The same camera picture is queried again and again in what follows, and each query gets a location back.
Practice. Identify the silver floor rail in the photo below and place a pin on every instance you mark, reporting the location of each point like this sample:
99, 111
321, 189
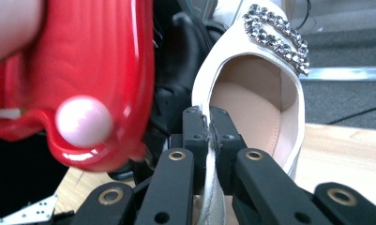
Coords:
348, 73

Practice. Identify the red and black shoe rack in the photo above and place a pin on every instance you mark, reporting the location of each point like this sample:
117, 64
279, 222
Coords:
82, 47

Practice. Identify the black leather shoe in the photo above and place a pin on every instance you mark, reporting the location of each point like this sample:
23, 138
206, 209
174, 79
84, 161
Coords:
182, 62

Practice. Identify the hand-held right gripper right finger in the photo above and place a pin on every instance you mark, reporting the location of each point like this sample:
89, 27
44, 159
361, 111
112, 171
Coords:
260, 187

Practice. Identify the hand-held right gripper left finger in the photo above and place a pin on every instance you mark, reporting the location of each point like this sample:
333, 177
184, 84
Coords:
173, 187

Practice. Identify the pink ball knob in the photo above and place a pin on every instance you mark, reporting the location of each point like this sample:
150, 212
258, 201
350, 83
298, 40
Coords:
84, 122

